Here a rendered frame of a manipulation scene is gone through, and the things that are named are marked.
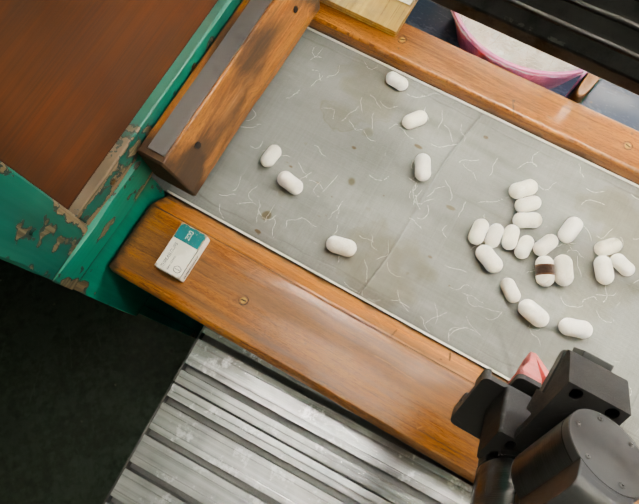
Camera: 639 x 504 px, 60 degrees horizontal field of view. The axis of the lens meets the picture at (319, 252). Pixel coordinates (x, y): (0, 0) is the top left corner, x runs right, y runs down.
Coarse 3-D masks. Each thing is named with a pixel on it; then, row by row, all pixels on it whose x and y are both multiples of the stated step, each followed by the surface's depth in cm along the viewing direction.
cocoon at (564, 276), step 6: (558, 258) 65; (564, 258) 65; (570, 258) 65; (558, 264) 65; (564, 264) 65; (570, 264) 65; (558, 270) 65; (564, 270) 65; (570, 270) 65; (558, 276) 65; (564, 276) 64; (570, 276) 64; (558, 282) 65; (564, 282) 65; (570, 282) 65
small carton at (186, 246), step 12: (180, 228) 64; (192, 228) 64; (180, 240) 64; (192, 240) 64; (204, 240) 64; (168, 252) 64; (180, 252) 64; (192, 252) 64; (156, 264) 63; (168, 264) 63; (180, 264) 63; (192, 264) 64; (180, 276) 63
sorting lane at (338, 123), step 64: (320, 64) 75; (384, 64) 74; (256, 128) 72; (320, 128) 72; (384, 128) 72; (448, 128) 72; (512, 128) 72; (256, 192) 70; (320, 192) 70; (384, 192) 70; (448, 192) 70; (576, 192) 69; (320, 256) 68; (384, 256) 68; (448, 256) 68; (512, 256) 67; (576, 256) 67; (448, 320) 65; (512, 320) 65
